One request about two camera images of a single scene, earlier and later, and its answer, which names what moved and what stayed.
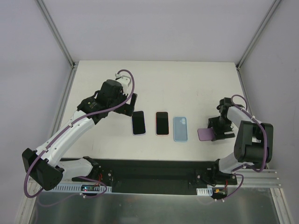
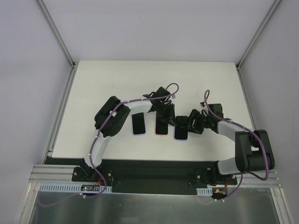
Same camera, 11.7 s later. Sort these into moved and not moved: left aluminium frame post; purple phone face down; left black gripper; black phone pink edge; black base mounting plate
Moved: purple phone face down; left black gripper
Not moved: black base mounting plate; black phone pink edge; left aluminium frame post
